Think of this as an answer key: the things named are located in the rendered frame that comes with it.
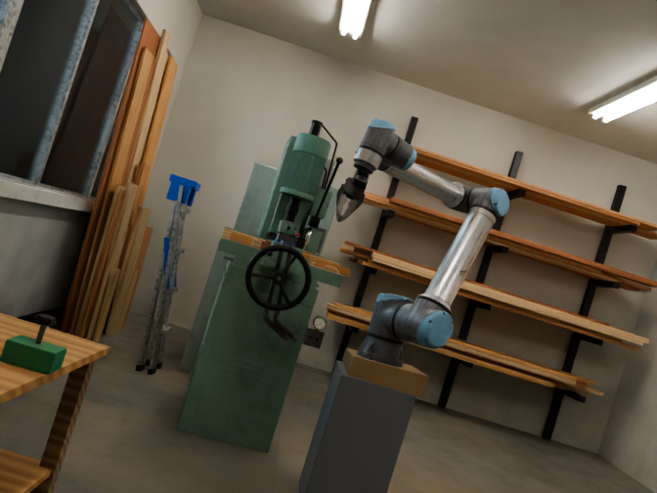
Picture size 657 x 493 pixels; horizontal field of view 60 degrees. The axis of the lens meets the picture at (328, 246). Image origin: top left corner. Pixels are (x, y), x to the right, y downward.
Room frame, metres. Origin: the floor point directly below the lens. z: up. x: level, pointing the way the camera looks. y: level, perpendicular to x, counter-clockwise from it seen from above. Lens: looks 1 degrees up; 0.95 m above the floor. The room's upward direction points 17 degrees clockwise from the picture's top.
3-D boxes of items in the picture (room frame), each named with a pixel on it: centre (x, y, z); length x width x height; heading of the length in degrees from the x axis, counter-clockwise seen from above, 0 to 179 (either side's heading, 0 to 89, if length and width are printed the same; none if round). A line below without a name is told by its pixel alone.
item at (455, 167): (4.92, -1.43, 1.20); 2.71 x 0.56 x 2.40; 93
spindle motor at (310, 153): (2.85, 0.22, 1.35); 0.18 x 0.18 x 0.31
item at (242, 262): (2.79, 0.21, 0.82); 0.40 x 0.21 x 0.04; 100
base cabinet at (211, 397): (2.96, 0.25, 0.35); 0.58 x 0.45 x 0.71; 10
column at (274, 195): (3.13, 0.28, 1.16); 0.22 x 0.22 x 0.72; 10
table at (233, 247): (2.74, 0.20, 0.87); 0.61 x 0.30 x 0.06; 100
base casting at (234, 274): (2.97, 0.25, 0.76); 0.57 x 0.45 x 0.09; 10
